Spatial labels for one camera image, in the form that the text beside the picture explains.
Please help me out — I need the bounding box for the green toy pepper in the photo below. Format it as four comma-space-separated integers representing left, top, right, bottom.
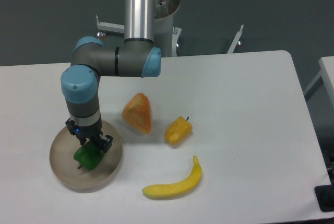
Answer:
73, 141, 104, 170

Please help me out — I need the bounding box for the orange toy bread wedge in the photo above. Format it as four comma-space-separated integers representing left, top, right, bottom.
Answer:
122, 93, 151, 134

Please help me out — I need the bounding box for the yellow toy banana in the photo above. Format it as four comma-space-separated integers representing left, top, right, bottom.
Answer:
142, 156, 202, 199

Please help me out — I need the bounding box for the yellow toy pepper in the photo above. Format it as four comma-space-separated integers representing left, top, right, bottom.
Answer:
164, 116, 193, 145

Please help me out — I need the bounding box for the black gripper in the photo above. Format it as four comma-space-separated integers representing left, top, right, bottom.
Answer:
65, 118, 113, 153

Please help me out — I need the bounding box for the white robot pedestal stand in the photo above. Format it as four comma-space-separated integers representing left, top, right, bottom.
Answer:
94, 0, 245, 58

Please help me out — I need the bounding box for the black device at edge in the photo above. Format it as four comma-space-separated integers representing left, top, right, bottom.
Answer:
314, 184, 334, 213

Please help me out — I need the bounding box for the beige round plate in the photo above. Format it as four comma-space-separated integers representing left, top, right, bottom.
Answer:
49, 120, 123, 193

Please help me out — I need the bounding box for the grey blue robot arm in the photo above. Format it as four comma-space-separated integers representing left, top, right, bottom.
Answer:
61, 0, 161, 152

